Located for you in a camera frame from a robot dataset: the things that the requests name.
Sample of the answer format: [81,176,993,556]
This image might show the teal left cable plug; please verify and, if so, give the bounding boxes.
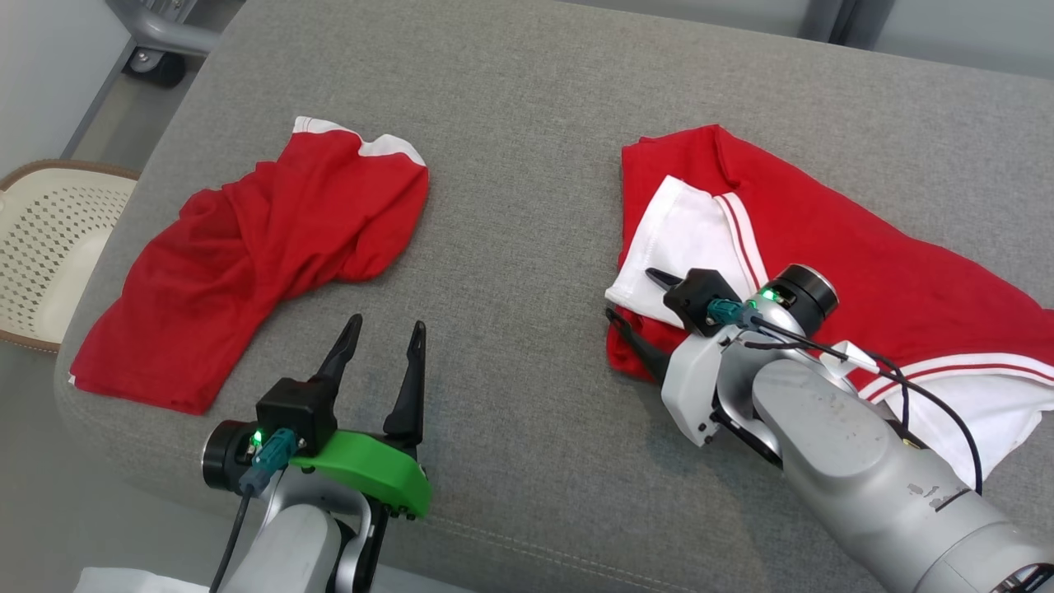
[241,428,297,497]

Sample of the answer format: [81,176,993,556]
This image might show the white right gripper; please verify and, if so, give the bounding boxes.
[605,268,757,447]

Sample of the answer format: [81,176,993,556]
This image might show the black camera cable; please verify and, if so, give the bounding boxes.
[744,317,986,497]
[208,486,253,593]

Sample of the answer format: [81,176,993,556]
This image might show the red jersey with white sleeves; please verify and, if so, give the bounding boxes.
[605,124,1054,487]

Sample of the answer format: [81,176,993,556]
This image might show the cream perforated laundry basket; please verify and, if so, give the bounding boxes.
[0,159,141,353]

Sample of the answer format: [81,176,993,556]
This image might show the black left camera cable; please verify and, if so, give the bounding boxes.
[208,486,253,593]

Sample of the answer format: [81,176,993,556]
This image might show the red shorts with white stripes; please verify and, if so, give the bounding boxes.
[70,116,431,415]

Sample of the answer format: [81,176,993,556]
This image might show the black right camera cable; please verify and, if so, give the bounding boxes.
[744,317,986,497]

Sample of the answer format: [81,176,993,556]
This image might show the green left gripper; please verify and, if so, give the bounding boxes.
[288,314,431,520]

